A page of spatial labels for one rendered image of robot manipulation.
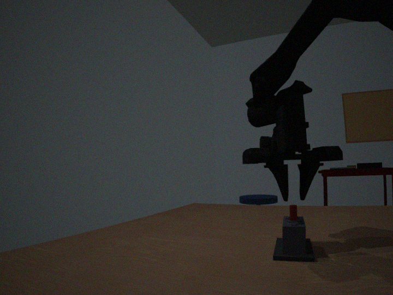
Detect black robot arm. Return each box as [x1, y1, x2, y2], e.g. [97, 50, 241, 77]
[246, 0, 393, 128]

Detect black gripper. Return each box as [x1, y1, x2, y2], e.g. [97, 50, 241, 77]
[242, 116, 343, 202]

